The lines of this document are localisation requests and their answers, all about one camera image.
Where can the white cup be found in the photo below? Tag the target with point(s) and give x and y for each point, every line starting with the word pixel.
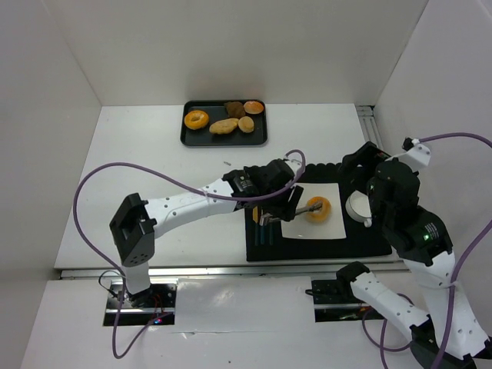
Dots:
pixel 358 208

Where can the black placemat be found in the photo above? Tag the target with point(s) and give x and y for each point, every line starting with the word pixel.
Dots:
pixel 360 242

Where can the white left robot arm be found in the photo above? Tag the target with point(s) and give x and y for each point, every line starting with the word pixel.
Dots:
pixel 138 223

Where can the gold spoon teal handle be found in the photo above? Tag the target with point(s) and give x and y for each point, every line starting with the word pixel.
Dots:
pixel 262 234

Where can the aluminium rail front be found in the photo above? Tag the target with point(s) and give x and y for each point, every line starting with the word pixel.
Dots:
pixel 250 270

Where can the orange glazed donut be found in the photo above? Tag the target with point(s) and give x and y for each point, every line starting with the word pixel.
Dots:
pixel 320 210
pixel 196 119

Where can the small yellow muffin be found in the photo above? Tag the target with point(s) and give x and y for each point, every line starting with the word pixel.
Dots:
pixel 246 124

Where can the aluminium rail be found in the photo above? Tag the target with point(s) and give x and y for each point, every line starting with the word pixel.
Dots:
pixel 250 270
pixel 368 123

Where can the orange topped round bun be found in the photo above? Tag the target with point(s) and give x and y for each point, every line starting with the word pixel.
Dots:
pixel 253 107

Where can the white square plate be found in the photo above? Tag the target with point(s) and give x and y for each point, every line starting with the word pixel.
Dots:
pixel 303 228

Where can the dark brown bread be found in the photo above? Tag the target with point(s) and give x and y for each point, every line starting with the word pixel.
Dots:
pixel 235 109

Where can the gold fork teal handle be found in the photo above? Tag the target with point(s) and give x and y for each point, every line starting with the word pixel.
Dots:
pixel 271 234

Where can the black serving tray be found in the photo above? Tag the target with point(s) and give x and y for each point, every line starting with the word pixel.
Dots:
pixel 217 112

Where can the aluminium rail right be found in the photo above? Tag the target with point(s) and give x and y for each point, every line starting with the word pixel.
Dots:
pixel 368 123

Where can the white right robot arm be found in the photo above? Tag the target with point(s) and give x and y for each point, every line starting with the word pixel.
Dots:
pixel 446 334

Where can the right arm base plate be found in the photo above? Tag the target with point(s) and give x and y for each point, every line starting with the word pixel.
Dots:
pixel 331 294

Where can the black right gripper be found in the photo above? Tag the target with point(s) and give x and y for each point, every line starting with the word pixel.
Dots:
pixel 354 165

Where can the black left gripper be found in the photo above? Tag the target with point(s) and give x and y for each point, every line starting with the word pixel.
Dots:
pixel 290 204

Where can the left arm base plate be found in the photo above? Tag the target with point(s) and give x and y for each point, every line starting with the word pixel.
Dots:
pixel 160 299

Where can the gold knife teal handle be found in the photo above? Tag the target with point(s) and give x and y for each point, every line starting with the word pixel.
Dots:
pixel 255 219

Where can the oblong yellow bread roll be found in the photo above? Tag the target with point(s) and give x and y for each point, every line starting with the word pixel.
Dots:
pixel 224 127

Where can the stainless steel tongs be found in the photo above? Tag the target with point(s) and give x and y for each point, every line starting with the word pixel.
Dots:
pixel 300 210

